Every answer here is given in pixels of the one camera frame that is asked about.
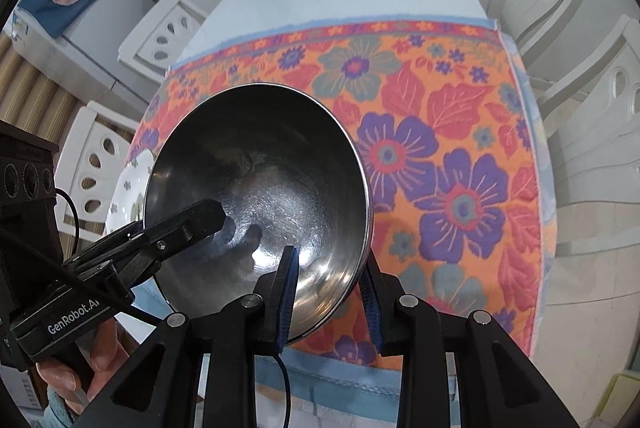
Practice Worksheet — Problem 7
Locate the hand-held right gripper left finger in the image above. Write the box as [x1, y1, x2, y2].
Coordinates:
[75, 245, 301, 428]

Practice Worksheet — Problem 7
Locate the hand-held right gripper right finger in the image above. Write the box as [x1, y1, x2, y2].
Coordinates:
[361, 253, 581, 428]

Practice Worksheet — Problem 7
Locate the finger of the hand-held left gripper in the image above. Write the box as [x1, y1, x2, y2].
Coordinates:
[61, 220, 150, 271]
[107, 199, 226, 279]

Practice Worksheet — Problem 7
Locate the white forest print plate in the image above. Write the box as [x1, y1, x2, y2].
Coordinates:
[105, 149, 157, 233]

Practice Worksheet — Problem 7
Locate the blue steel bowl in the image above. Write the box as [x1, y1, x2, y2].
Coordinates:
[142, 84, 372, 340]

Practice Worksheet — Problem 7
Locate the person's left forearm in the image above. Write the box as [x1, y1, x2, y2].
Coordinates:
[44, 388, 87, 428]

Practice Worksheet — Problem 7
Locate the person's left hand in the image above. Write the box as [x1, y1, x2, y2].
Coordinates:
[37, 308, 122, 403]

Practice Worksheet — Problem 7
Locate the beige striped curtain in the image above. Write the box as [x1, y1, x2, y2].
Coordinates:
[0, 32, 77, 143]

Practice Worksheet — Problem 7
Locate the white refrigerator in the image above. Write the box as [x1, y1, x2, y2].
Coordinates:
[12, 0, 168, 104]

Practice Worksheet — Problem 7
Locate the orange floral cloth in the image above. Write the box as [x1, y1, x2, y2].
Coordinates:
[122, 14, 557, 414]

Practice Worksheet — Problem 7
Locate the black cable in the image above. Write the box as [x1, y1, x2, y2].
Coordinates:
[0, 188, 172, 325]
[272, 347, 293, 428]

